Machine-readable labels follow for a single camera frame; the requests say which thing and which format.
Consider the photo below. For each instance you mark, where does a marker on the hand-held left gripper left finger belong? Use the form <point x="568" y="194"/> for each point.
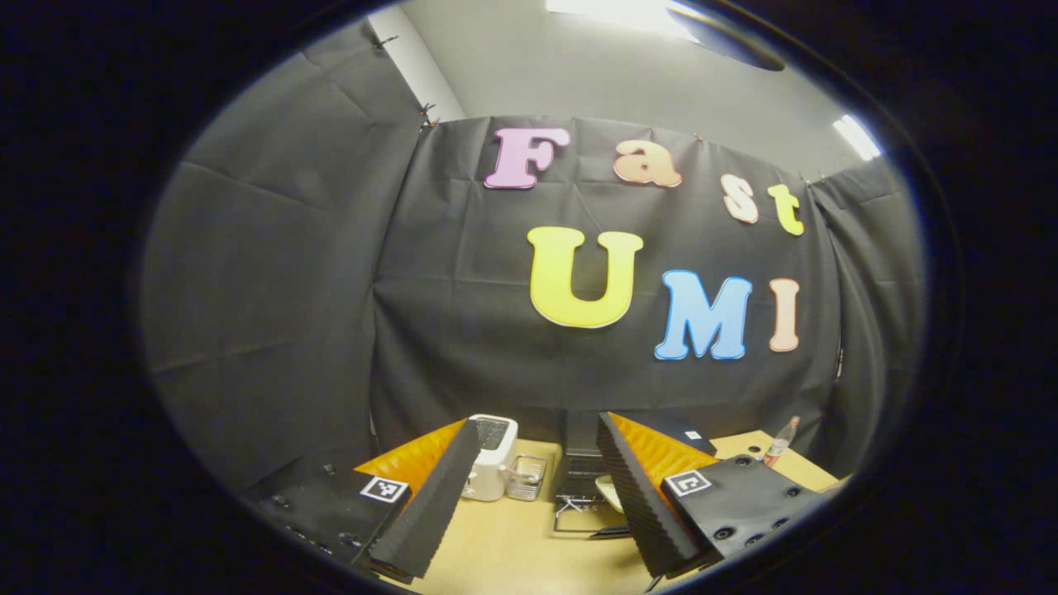
<point x="434" y="504"/>

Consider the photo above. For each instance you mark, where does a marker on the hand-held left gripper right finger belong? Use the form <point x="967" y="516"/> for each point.
<point x="640" y="504"/>

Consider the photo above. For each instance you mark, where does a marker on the white plate with pink food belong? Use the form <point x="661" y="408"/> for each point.
<point x="610" y="492"/>

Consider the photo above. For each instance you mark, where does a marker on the black electric oven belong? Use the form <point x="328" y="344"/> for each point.
<point x="583" y="463"/>

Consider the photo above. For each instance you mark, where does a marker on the white toaster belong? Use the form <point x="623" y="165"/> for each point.
<point x="494" y="471"/>

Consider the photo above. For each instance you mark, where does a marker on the clear plastic bottle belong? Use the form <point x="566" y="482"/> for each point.
<point x="779" y="448"/>

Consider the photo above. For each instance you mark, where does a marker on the black backdrop cloth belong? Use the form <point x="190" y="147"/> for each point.
<point x="463" y="330"/>

